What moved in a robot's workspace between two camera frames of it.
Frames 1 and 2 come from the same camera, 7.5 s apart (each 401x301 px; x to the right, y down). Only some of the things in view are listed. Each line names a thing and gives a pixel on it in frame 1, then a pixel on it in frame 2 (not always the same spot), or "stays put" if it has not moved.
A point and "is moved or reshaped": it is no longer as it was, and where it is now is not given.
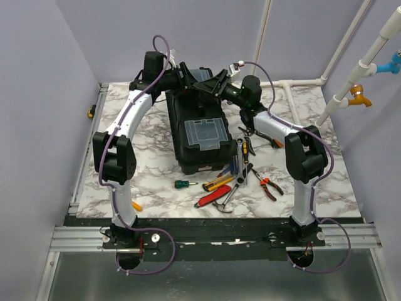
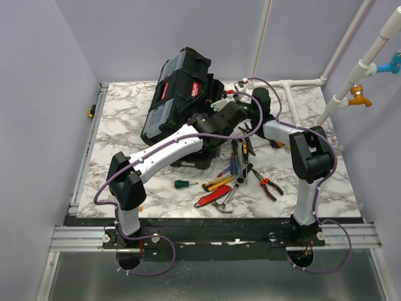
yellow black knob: [91, 111] stays put
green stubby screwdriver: [180, 184] stays put
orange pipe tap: [358, 91] stays put
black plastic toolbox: [202, 133] is moved or reshaped
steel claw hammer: [221, 206] stays put
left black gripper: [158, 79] -> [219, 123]
